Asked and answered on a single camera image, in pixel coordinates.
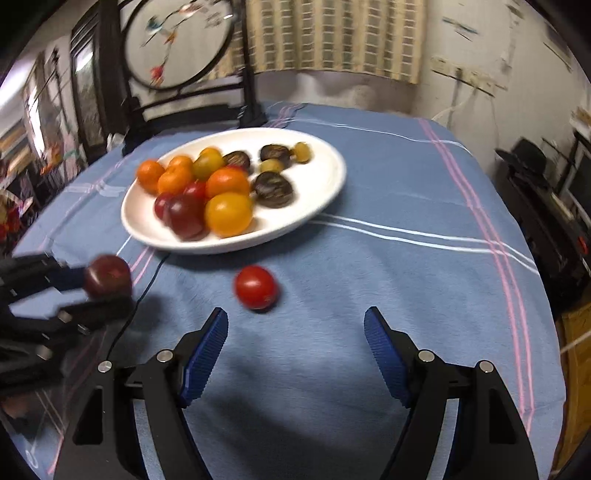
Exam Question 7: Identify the dark red plum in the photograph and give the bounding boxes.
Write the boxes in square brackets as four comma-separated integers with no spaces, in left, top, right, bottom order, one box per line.
[84,255,133,299]

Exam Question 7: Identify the purple plum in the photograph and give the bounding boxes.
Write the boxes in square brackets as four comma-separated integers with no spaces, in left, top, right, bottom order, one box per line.
[167,195,207,240]

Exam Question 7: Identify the blue striped tablecloth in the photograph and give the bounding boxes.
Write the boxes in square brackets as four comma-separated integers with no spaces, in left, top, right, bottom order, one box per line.
[9,102,568,480]

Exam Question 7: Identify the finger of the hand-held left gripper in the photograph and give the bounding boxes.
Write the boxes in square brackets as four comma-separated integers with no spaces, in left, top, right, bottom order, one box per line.
[0,253,88,303]
[9,295,136,337]

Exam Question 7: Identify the black cable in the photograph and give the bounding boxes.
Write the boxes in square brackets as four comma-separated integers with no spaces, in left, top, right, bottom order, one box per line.
[106,253,171,358]

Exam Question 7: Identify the small dark water chestnut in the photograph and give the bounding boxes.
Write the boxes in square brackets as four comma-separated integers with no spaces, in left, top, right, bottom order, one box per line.
[223,151,251,172]
[260,144,291,163]

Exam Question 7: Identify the large brown water chestnut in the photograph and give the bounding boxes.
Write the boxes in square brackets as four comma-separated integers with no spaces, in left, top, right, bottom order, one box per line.
[253,171,295,209]

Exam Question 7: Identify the black hat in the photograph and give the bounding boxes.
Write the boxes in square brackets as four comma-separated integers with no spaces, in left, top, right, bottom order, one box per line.
[495,137,550,176]

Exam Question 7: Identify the white socket strip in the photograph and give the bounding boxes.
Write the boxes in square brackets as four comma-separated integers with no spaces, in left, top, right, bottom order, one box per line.
[434,58,467,77]

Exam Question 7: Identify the dark wooden cabinet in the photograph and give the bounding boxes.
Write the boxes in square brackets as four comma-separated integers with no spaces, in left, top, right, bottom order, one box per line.
[69,9,121,153]

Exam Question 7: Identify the white oval plate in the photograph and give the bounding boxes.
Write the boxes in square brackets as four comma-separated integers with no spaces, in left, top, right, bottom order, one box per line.
[121,128,347,256]

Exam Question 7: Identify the checked beige curtain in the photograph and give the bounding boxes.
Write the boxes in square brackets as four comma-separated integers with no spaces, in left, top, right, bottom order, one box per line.
[217,0,428,85]

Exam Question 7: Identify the round embroidered screen black stand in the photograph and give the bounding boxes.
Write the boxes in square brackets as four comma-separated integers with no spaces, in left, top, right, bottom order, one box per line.
[99,0,269,155]

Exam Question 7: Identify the yellow-green tangerine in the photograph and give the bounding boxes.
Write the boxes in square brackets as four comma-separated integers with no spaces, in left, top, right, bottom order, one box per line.
[192,152,226,182]

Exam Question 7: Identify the black media stand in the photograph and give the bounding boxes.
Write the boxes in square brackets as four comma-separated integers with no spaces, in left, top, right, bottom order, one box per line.
[495,157,591,315]

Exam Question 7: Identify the red cherry tomato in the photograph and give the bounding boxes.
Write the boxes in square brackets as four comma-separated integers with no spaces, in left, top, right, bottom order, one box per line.
[183,181,208,204]
[154,192,176,221]
[235,265,279,310]

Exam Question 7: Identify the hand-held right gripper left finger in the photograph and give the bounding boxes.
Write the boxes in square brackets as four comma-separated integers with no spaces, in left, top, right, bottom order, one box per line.
[53,308,229,480]

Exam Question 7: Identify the computer monitor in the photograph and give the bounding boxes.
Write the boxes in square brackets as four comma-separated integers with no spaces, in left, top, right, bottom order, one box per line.
[561,148,591,213]

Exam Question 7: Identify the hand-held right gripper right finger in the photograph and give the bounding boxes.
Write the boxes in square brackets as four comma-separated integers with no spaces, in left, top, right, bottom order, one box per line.
[364,307,539,480]

